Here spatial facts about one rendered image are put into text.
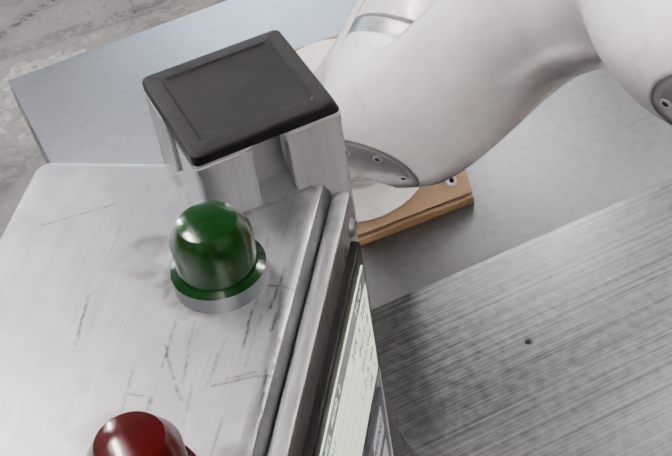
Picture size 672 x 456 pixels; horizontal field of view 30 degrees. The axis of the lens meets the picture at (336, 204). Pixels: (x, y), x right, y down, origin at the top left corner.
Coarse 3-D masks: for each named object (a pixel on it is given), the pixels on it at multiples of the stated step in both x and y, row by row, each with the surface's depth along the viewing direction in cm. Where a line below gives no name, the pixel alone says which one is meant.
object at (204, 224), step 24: (192, 216) 32; (216, 216) 32; (240, 216) 33; (192, 240) 32; (216, 240) 32; (240, 240) 32; (192, 264) 32; (216, 264) 32; (240, 264) 32; (264, 264) 33; (192, 288) 33; (216, 288) 32; (240, 288) 33; (216, 312) 33
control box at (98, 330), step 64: (64, 192) 37; (128, 192) 37; (320, 192) 36; (0, 256) 36; (64, 256) 35; (128, 256) 35; (320, 256) 35; (0, 320) 34; (64, 320) 33; (128, 320) 33; (192, 320) 33; (256, 320) 32; (320, 320) 33; (0, 384) 32; (64, 384) 32; (128, 384) 31; (192, 384) 31; (256, 384) 31; (0, 448) 30; (64, 448) 30; (192, 448) 30; (256, 448) 30
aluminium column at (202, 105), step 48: (240, 48) 37; (288, 48) 37; (192, 96) 36; (240, 96) 36; (288, 96) 35; (192, 144) 34; (240, 144) 34; (288, 144) 35; (336, 144) 36; (192, 192) 36; (240, 192) 35; (336, 192) 37
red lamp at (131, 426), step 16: (128, 416) 28; (144, 416) 28; (112, 432) 27; (128, 432) 27; (144, 432) 27; (160, 432) 27; (176, 432) 28; (96, 448) 27; (112, 448) 27; (128, 448) 27; (144, 448) 27; (160, 448) 27; (176, 448) 27
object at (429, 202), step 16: (464, 176) 130; (416, 192) 129; (432, 192) 129; (448, 192) 129; (464, 192) 129; (400, 208) 128; (416, 208) 128; (432, 208) 129; (448, 208) 130; (368, 224) 127; (384, 224) 128; (400, 224) 128; (416, 224) 129; (368, 240) 128
